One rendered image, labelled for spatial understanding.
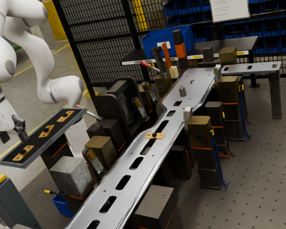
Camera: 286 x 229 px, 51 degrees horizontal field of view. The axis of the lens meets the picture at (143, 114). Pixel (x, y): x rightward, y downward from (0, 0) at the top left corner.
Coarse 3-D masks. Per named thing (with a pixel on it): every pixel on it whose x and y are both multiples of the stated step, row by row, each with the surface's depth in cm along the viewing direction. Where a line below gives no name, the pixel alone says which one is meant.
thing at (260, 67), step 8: (240, 64) 163; (248, 64) 160; (256, 64) 157; (264, 64) 155; (272, 64) 152; (280, 64) 150; (224, 72) 159; (232, 72) 157; (240, 72) 155; (248, 72) 153; (256, 72) 151; (264, 72) 149; (272, 72) 147
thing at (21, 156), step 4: (24, 148) 112; (28, 148) 111; (32, 148) 111; (20, 152) 108; (24, 152) 109; (28, 152) 109; (16, 156) 108; (20, 156) 108; (24, 156) 107; (16, 160) 106
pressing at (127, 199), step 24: (192, 72) 171; (168, 96) 153; (192, 96) 146; (168, 120) 133; (144, 144) 122; (168, 144) 118; (120, 168) 113; (144, 168) 109; (96, 192) 105; (120, 192) 102; (144, 192) 100; (96, 216) 95; (120, 216) 92
